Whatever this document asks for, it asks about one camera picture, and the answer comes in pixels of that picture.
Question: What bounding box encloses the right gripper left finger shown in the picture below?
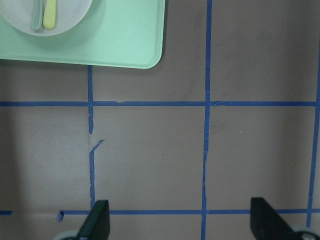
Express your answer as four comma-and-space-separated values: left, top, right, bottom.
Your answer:
76, 200, 111, 240

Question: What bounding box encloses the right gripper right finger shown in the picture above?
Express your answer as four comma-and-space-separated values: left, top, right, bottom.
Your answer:
250, 197, 298, 240

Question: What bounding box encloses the yellow plastic fork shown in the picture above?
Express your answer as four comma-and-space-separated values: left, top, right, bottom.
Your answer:
42, 0, 57, 30

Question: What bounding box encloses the white round plate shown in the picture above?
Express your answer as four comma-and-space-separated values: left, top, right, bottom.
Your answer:
0, 0, 92, 37

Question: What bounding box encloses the light green tray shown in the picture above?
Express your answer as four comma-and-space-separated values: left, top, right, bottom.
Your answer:
0, 0, 166, 69

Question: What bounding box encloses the pale green spoon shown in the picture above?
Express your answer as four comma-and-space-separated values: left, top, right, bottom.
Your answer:
31, 0, 45, 33

